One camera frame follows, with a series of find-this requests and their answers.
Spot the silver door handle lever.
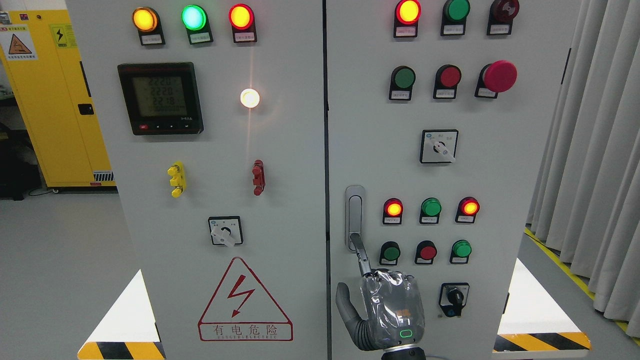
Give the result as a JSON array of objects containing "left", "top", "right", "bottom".
[{"left": 348, "top": 194, "right": 362, "bottom": 234}]

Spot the red indicator light left door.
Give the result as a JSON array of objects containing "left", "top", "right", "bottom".
[{"left": 228, "top": 3, "right": 258, "bottom": 43}]

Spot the red terminal connector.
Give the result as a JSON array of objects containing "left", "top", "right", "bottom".
[{"left": 251, "top": 159, "right": 266, "bottom": 196}]

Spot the red lit light left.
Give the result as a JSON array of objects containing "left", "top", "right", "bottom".
[{"left": 382, "top": 198, "right": 403, "bottom": 225}]

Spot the red lit light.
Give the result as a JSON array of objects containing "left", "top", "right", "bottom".
[
  {"left": 455, "top": 196, "right": 480, "bottom": 224},
  {"left": 382, "top": 198, "right": 403, "bottom": 225}
]

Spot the grey electrical cabinet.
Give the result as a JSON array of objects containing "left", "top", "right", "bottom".
[{"left": 66, "top": 0, "right": 581, "bottom": 360}]

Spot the dark green push button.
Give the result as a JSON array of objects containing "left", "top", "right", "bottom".
[{"left": 378, "top": 241, "right": 402, "bottom": 266}]

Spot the white lit indicator light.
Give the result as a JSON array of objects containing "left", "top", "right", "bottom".
[{"left": 240, "top": 88, "right": 261, "bottom": 109}]

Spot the green light middle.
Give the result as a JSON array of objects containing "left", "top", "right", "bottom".
[{"left": 419, "top": 197, "right": 442, "bottom": 224}]

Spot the red push button lower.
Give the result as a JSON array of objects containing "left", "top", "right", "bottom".
[{"left": 414, "top": 240, "right": 438, "bottom": 265}]

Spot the red push button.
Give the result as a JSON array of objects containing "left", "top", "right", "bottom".
[
  {"left": 432, "top": 64, "right": 462, "bottom": 100},
  {"left": 414, "top": 240, "right": 438, "bottom": 265}
]

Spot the green push button upper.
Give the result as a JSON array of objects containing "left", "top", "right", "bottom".
[{"left": 388, "top": 65, "right": 416, "bottom": 101}]

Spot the yellow terminal connector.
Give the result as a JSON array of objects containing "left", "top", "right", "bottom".
[{"left": 167, "top": 161, "right": 186, "bottom": 198}]

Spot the red lit light right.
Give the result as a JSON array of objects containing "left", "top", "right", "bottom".
[{"left": 455, "top": 196, "right": 480, "bottom": 224}]

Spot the red electric hazard sign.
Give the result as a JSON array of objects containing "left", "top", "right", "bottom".
[{"left": 198, "top": 256, "right": 293, "bottom": 342}]

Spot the green push button lower right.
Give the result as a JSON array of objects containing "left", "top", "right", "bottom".
[{"left": 449, "top": 239, "right": 473, "bottom": 264}]

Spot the red push button upper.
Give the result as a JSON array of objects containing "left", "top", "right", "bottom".
[{"left": 432, "top": 64, "right": 462, "bottom": 100}]

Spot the black digital power meter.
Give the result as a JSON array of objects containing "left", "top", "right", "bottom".
[{"left": 118, "top": 62, "right": 204, "bottom": 136}]

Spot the red-orange top indicator light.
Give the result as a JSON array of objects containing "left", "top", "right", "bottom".
[{"left": 393, "top": 0, "right": 422, "bottom": 39}]

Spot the green lit indicator light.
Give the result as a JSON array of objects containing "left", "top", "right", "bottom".
[{"left": 181, "top": 4, "right": 213, "bottom": 44}]

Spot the red emergency stop button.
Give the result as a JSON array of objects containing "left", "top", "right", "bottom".
[{"left": 474, "top": 60, "right": 518, "bottom": 100}]

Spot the green top indicator light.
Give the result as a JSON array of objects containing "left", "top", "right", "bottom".
[{"left": 440, "top": 0, "right": 471, "bottom": 37}]

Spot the amber indicator light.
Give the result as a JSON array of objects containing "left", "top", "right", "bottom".
[{"left": 132, "top": 6, "right": 166, "bottom": 46}]

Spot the dark red buzzer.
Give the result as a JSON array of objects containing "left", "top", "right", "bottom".
[{"left": 486, "top": 0, "right": 521, "bottom": 35}]

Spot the grey curtain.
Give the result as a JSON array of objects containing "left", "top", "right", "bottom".
[{"left": 528, "top": 0, "right": 640, "bottom": 338}]

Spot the yellow safety cabinet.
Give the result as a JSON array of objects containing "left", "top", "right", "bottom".
[{"left": 1, "top": 9, "right": 115, "bottom": 189}]

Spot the silver handle lock base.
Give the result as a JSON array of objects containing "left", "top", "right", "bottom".
[{"left": 345, "top": 185, "right": 365, "bottom": 253}]

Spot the left door rotary switch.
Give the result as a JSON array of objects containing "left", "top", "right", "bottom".
[{"left": 208, "top": 215, "right": 244, "bottom": 248}]

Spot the upper right rotary switch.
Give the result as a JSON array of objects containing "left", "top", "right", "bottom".
[{"left": 419, "top": 129, "right": 458, "bottom": 164}]

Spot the black key selector switch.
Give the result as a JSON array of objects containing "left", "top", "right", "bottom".
[{"left": 438, "top": 282, "right": 470, "bottom": 318}]

